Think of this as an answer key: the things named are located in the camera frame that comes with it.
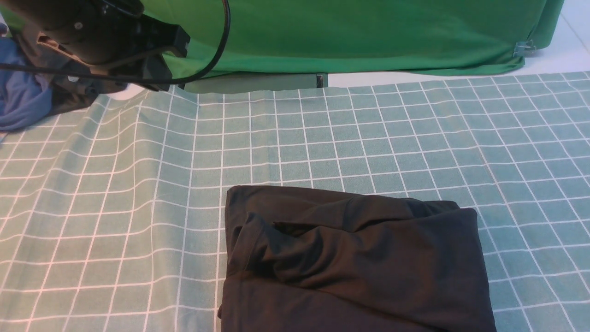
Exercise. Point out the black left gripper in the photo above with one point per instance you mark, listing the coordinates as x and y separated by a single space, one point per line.
112 38

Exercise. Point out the gray long-sleeve shirt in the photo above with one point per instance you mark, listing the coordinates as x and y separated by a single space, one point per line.
309 260

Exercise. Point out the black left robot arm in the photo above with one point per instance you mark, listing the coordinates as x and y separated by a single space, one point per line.
28 10

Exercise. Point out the dark gray crumpled shirt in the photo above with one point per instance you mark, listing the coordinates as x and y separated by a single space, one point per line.
67 95

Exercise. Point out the blue crumpled shirt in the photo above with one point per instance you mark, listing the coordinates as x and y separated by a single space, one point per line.
25 98

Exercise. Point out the green backdrop cloth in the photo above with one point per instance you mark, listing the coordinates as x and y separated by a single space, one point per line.
441 37

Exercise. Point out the green checkered tablecloth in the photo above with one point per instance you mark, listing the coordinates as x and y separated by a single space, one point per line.
112 216

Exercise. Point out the metal binder clip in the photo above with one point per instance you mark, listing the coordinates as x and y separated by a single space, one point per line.
524 49

